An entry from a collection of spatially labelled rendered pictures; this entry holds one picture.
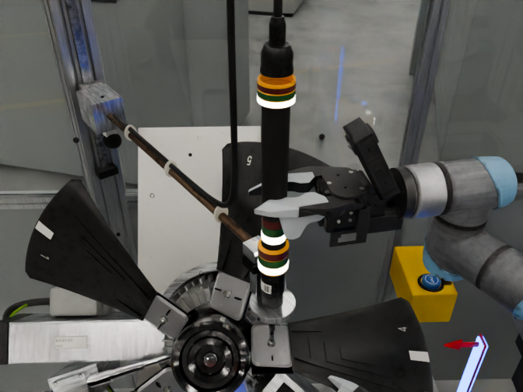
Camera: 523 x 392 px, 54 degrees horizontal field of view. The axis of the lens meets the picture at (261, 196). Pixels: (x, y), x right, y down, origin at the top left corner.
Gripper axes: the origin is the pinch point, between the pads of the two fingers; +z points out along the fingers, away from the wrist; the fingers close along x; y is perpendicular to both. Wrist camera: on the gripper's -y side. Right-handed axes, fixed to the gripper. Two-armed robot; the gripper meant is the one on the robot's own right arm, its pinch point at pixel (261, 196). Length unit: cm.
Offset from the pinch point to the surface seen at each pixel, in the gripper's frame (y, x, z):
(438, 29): 0, 61, -57
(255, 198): 11.2, 15.0, -2.2
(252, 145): 5.4, 22.8, -3.2
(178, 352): 25.6, -2.0, 12.9
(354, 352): 30.0, -4.1, -14.7
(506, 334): 115, 53, -106
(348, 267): 80, 64, -43
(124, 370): 38.5, 6.4, 22.9
